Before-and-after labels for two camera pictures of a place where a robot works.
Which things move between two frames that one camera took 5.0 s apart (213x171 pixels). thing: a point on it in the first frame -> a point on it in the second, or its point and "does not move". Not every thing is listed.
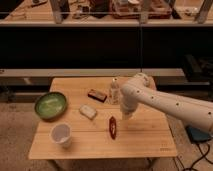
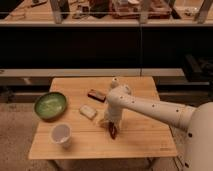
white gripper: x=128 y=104 -> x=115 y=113
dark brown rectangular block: x=97 y=96 does not move
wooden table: x=92 y=127 does not move
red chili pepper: x=113 y=127 does not move
